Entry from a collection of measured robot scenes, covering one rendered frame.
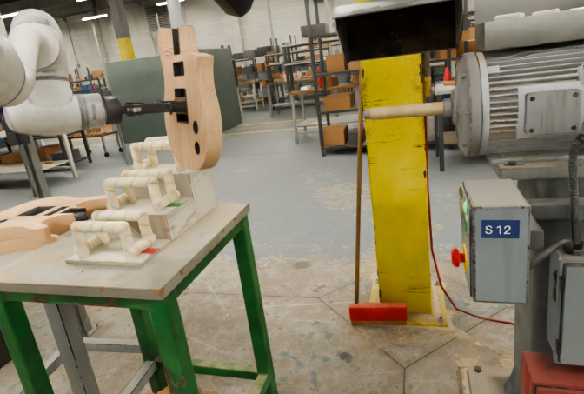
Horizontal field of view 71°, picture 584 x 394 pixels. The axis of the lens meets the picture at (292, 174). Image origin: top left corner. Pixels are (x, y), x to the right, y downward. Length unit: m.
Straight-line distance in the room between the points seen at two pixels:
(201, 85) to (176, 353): 0.69
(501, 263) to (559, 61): 0.45
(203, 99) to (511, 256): 0.77
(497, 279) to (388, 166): 1.26
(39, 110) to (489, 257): 1.01
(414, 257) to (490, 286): 1.37
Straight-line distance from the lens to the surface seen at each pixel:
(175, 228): 1.32
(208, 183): 1.49
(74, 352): 1.65
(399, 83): 1.98
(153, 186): 1.31
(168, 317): 1.12
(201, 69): 1.10
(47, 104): 1.11
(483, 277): 0.87
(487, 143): 1.04
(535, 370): 1.25
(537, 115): 1.00
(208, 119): 1.07
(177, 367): 1.21
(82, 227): 1.30
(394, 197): 2.10
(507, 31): 1.04
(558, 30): 1.06
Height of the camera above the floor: 1.42
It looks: 16 degrees down
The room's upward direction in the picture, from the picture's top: 8 degrees counter-clockwise
